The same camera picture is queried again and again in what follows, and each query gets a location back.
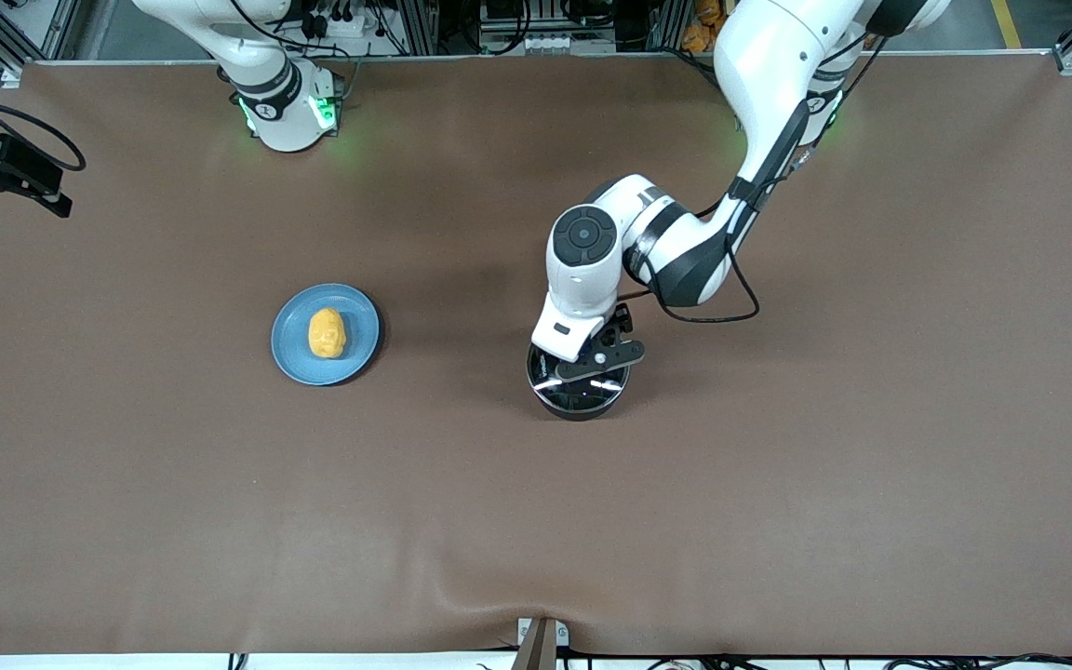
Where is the glass lid with blue knob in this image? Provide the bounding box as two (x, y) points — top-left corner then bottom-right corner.
(527, 346), (631, 416)

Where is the blue plate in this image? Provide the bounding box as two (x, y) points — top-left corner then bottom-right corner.
(271, 283), (381, 387)

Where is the metal table clamp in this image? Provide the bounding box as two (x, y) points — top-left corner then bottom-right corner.
(516, 616), (570, 670)

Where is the white power strip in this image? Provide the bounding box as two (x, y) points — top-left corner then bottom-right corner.
(299, 0), (374, 40)

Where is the grey electronics box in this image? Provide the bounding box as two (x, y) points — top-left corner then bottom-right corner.
(478, 0), (616, 54)

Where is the yellow potato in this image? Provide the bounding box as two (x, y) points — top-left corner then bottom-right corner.
(308, 308), (347, 360)

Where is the pile of orange bread rolls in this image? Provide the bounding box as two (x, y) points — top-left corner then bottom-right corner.
(682, 0), (729, 53)

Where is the black pot with blue handle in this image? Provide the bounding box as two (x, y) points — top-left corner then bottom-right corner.
(526, 344), (632, 422)

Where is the brown table mat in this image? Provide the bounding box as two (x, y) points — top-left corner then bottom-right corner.
(0, 54), (1072, 658)

